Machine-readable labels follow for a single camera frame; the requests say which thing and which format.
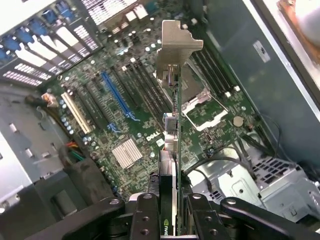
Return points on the CPU socket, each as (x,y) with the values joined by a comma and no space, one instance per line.
(195,82)

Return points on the silver chipset heatsink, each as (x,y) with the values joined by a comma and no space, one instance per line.
(127,153)

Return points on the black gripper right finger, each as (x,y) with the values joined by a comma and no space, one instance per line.
(205,220)

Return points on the metal drive cage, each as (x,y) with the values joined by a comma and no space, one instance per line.
(275,190)

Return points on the grey open PC case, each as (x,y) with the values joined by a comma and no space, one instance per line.
(262,82)

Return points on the white expansion slot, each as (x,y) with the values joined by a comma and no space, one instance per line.
(75,112)

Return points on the green motherboard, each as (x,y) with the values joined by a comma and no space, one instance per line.
(140,120)

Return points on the black plastic box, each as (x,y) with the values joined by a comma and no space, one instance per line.
(87,180)

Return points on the coin battery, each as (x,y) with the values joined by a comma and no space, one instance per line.
(238,121)

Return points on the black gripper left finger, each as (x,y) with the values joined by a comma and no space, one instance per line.
(147,220)

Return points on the metal socket cover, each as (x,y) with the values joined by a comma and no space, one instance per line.
(205,93)

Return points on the blue expansion slot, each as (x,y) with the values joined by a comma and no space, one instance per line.
(116,95)

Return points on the grey power supply unit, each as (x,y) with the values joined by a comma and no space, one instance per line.
(22,140)

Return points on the blue card clip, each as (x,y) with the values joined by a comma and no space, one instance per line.
(3,53)
(23,34)
(65,10)
(11,42)
(38,26)
(49,15)

